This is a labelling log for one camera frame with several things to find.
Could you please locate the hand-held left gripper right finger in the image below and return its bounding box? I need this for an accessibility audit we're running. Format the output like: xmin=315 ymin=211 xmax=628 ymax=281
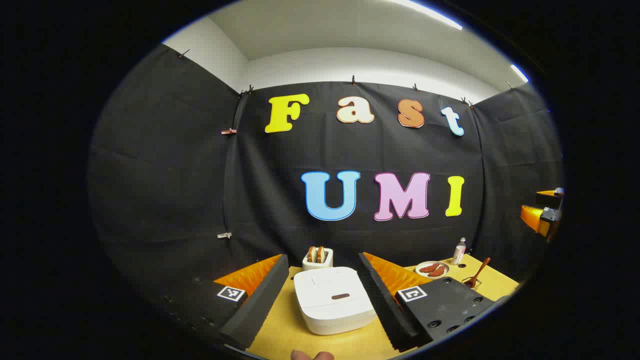
xmin=357 ymin=251 xmax=501 ymax=352

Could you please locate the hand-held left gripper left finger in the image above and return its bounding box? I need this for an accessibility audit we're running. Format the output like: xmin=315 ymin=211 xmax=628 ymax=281
xmin=150 ymin=253 xmax=291 ymax=351

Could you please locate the white rice cooker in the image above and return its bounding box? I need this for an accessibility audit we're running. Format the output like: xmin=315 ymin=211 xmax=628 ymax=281
xmin=293 ymin=266 xmax=378 ymax=336

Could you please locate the brown wooden spoon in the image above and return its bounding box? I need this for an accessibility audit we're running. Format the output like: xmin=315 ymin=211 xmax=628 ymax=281
xmin=462 ymin=257 xmax=492 ymax=289

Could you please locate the white round plate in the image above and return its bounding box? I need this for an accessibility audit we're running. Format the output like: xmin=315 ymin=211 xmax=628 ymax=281
xmin=415 ymin=261 xmax=451 ymax=279

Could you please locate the white toaster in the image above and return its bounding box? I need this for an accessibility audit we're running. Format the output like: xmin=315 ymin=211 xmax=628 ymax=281
xmin=302 ymin=247 xmax=334 ymax=271

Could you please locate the black backdrop cloth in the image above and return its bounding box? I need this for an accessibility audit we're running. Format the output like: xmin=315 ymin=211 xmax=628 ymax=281
xmin=87 ymin=44 xmax=565 ymax=321

